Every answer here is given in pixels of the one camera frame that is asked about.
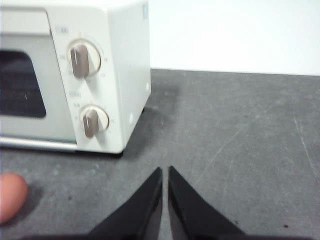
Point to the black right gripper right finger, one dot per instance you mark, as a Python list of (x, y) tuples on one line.
[(190, 215)]

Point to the brown egg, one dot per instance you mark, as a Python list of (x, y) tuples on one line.
[(11, 197)]

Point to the large beige oven knob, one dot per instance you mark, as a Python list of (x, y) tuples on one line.
[(81, 60)]

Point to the cream white toaster oven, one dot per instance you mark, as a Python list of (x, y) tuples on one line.
[(125, 75)]

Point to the small beige oven knob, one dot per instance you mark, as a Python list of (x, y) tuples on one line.
[(93, 122)]

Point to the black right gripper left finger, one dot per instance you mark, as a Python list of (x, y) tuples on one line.
[(140, 215)]

